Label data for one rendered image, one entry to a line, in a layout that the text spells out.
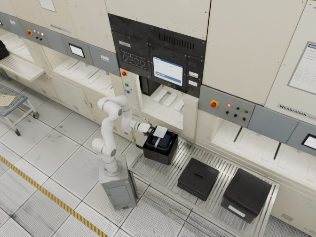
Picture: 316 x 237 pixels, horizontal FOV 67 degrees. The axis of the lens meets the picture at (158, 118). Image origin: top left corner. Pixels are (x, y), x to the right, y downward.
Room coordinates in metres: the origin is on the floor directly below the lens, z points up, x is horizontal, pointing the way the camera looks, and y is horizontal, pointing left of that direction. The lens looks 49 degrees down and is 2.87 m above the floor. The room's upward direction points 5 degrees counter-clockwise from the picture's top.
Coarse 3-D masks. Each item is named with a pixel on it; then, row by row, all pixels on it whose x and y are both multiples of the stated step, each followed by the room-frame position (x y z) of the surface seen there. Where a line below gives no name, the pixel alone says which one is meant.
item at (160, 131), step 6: (156, 126) 1.50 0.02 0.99; (156, 132) 1.36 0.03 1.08; (162, 132) 1.35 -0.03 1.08; (168, 132) 1.43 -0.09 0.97; (150, 138) 1.39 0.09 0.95; (150, 144) 1.29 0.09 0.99; (156, 144) 1.27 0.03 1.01; (156, 150) 1.27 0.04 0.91; (162, 150) 1.24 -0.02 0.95; (168, 150) 1.27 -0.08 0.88
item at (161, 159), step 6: (174, 138) 1.44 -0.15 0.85; (144, 144) 1.34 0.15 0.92; (174, 144) 1.32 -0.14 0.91; (144, 150) 1.29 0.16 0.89; (150, 150) 1.26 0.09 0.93; (174, 150) 1.32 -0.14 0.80; (144, 156) 1.30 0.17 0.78; (150, 156) 1.26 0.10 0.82; (156, 156) 1.24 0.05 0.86; (162, 156) 1.21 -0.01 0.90; (168, 156) 1.18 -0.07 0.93; (162, 162) 1.21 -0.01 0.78; (168, 162) 1.18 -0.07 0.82
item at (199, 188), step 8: (192, 160) 1.16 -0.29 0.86; (192, 168) 1.07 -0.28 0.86; (200, 168) 1.07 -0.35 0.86; (208, 168) 1.06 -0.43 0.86; (184, 176) 1.00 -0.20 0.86; (192, 176) 0.99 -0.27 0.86; (200, 176) 0.98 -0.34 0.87; (208, 176) 0.98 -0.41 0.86; (216, 176) 0.98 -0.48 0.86; (184, 184) 0.92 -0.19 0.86; (192, 184) 0.92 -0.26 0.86; (200, 184) 0.91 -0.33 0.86; (208, 184) 0.91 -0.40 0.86; (192, 192) 0.87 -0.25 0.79; (200, 192) 0.84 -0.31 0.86; (208, 192) 0.84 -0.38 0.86
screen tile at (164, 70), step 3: (156, 60) 1.68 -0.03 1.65; (156, 63) 1.69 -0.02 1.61; (159, 63) 1.67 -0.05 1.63; (162, 63) 1.65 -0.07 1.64; (156, 66) 1.69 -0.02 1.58; (162, 66) 1.65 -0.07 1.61; (165, 66) 1.63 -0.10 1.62; (156, 69) 1.69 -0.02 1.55; (159, 69) 1.67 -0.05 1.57; (162, 69) 1.65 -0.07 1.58; (165, 69) 1.63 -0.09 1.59; (165, 72) 1.63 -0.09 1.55
